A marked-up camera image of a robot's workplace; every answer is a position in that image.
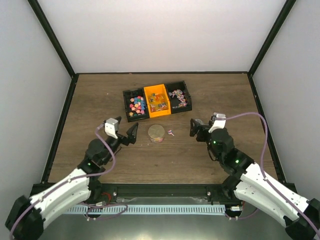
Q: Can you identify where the clear plastic jar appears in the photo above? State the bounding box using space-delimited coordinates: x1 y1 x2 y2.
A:
149 136 165 144

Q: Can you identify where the round white jar lid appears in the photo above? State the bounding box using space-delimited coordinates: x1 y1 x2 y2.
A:
147 124 165 138

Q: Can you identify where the black bin with star candies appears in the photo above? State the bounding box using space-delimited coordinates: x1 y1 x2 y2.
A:
122 88 150 122

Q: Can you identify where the metal scoop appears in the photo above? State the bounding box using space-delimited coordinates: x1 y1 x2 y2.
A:
195 118 205 125

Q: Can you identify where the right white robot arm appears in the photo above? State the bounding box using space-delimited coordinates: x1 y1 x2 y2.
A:
189 113 320 240

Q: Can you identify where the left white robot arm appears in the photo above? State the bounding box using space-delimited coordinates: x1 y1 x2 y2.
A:
5 116 139 240

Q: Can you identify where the fallen swirl lollipop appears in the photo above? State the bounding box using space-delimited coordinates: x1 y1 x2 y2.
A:
167 129 175 136

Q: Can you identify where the black bin with swirl lollipops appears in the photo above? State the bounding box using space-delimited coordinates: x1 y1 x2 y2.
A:
164 80 192 114

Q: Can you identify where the yellow bin with lollipops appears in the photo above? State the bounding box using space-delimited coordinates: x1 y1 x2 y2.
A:
143 84 171 118

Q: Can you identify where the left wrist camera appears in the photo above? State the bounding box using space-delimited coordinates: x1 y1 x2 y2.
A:
104 118 119 139

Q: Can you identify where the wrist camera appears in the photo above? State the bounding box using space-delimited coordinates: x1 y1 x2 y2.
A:
104 118 119 139
208 112 226 134

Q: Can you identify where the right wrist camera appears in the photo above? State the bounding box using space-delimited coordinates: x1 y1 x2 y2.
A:
208 112 226 134

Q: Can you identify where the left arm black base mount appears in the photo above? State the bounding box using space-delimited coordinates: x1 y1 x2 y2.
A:
85 180 118 204

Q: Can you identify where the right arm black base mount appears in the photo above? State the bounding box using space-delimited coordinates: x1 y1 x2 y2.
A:
206 176 241 204

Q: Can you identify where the black aluminium frame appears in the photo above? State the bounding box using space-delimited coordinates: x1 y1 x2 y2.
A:
13 0 315 240

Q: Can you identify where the light blue slotted cable duct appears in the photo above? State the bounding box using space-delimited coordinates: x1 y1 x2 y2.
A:
65 204 226 216

